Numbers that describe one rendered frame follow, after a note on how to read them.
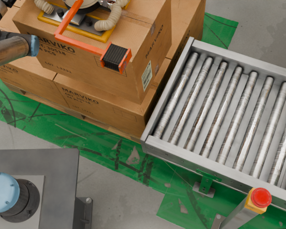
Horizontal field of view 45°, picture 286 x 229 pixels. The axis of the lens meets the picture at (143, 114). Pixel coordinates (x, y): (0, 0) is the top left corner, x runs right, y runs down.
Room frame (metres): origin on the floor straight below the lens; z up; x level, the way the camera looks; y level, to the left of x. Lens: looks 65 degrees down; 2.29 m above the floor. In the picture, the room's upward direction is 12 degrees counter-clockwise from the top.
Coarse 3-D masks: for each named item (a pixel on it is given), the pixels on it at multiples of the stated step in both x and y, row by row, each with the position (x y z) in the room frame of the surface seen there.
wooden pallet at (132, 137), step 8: (200, 32) 1.55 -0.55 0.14; (200, 40) 1.57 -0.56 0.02; (16, 88) 1.42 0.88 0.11; (32, 96) 1.38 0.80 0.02; (40, 96) 1.29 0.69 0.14; (48, 104) 1.28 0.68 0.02; (56, 104) 1.21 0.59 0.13; (64, 112) 1.19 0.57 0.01; (72, 112) 1.14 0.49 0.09; (88, 120) 1.08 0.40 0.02; (96, 120) 1.02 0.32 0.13; (104, 128) 1.00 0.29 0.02; (112, 128) 0.99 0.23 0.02; (128, 136) 0.90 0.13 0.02; (136, 136) 0.84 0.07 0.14
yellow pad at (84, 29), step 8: (56, 8) 1.11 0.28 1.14; (64, 8) 1.11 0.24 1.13; (40, 16) 1.09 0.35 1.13; (48, 16) 1.08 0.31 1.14; (56, 16) 1.07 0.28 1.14; (88, 16) 1.03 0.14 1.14; (56, 24) 1.03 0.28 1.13; (72, 24) 1.01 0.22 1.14; (80, 24) 1.00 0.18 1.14; (88, 24) 0.98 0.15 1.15; (80, 32) 0.96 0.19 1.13; (88, 32) 0.95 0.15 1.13; (96, 32) 0.94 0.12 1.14; (104, 32) 0.94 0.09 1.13; (104, 40) 0.90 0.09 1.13
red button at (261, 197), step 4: (256, 188) 0.21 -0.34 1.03; (260, 188) 0.20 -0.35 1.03; (264, 188) 0.20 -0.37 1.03; (252, 192) 0.20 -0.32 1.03; (256, 192) 0.19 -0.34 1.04; (260, 192) 0.19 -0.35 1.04; (264, 192) 0.19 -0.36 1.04; (268, 192) 0.19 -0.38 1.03; (252, 196) 0.18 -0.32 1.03; (256, 196) 0.18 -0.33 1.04; (260, 196) 0.18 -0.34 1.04; (264, 196) 0.17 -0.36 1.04; (268, 196) 0.17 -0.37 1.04; (252, 200) 0.17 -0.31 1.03; (256, 200) 0.17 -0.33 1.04; (260, 200) 0.16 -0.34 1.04; (264, 200) 0.16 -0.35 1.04; (268, 200) 0.16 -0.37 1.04; (256, 204) 0.15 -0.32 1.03; (260, 204) 0.15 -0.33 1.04; (264, 204) 0.15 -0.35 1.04; (268, 204) 0.14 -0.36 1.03
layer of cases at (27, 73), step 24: (24, 0) 1.81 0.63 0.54; (192, 0) 1.52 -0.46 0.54; (0, 24) 1.65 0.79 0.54; (192, 24) 1.40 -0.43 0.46; (0, 72) 1.44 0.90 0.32; (24, 72) 1.27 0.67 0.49; (48, 72) 1.20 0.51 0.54; (168, 72) 1.08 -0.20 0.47; (48, 96) 1.23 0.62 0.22; (72, 96) 1.09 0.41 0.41; (96, 96) 0.97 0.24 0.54; (120, 120) 0.90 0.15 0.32; (144, 120) 0.80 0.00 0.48
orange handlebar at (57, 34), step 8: (80, 0) 1.02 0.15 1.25; (72, 8) 0.98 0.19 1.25; (72, 16) 0.95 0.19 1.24; (64, 24) 0.92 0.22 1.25; (56, 32) 0.88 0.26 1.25; (64, 40) 0.84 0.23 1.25; (72, 40) 0.83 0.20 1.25; (80, 48) 0.80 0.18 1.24; (88, 48) 0.78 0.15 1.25; (96, 48) 0.77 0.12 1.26
